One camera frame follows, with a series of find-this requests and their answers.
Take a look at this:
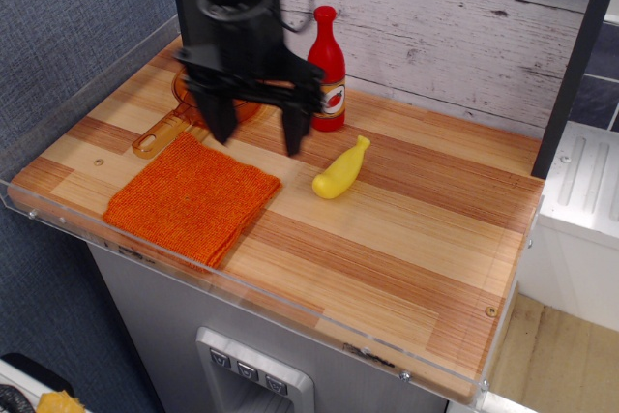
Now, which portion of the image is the white toy sink unit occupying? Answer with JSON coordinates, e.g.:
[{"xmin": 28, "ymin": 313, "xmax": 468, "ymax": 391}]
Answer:
[{"xmin": 517, "ymin": 122, "xmax": 618, "ymax": 330}]

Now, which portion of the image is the silver dispenser panel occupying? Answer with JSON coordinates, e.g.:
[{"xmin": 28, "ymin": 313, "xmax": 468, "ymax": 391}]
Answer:
[{"xmin": 195, "ymin": 327, "xmax": 315, "ymax": 412}]

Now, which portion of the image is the red toy sauce bottle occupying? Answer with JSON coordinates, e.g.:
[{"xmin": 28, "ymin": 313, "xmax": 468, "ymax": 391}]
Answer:
[{"xmin": 308, "ymin": 6, "xmax": 346, "ymax": 132}]

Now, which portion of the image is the orange transparent toy pan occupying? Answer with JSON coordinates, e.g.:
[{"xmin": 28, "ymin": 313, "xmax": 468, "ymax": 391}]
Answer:
[{"xmin": 131, "ymin": 67, "xmax": 272, "ymax": 160}]

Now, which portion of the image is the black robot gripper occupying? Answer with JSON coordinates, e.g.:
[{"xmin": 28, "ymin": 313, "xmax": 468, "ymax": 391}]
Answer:
[{"xmin": 178, "ymin": 0, "xmax": 322, "ymax": 157}]

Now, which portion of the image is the dark vertical post right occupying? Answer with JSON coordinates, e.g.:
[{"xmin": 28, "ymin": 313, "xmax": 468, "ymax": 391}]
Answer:
[{"xmin": 531, "ymin": 0, "xmax": 611, "ymax": 180}]

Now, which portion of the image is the clear acrylic table guard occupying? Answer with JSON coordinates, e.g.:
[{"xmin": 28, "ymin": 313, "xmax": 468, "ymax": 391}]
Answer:
[{"xmin": 3, "ymin": 46, "xmax": 543, "ymax": 404}]

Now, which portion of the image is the orange knitted cloth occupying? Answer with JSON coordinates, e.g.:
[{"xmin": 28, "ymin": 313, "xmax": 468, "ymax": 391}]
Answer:
[{"xmin": 103, "ymin": 133, "xmax": 282, "ymax": 268}]

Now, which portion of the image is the yellow toy squash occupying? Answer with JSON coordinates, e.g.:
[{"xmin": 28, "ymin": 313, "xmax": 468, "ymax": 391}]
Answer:
[{"xmin": 311, "ymin": 135, "xmax": 370, "ymax": 199}]

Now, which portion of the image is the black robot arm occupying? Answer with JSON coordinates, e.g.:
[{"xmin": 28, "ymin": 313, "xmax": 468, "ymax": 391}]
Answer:
[{"xmin": 176, "ymin": 0, "xmax": 324, "ymax": 156}]

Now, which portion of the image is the yellow object bottom left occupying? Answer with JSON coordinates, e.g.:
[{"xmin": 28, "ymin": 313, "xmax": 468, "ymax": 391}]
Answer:
[{"xmin": 35, "ymin": 391, "xmax": 86, "ymax": 413}]

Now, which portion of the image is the grey toy fridge cabinet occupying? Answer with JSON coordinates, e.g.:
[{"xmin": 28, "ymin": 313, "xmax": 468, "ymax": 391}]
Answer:
[{"xmin": 91, "ymin": 246, "xmax": 448, "ymax": 412}]

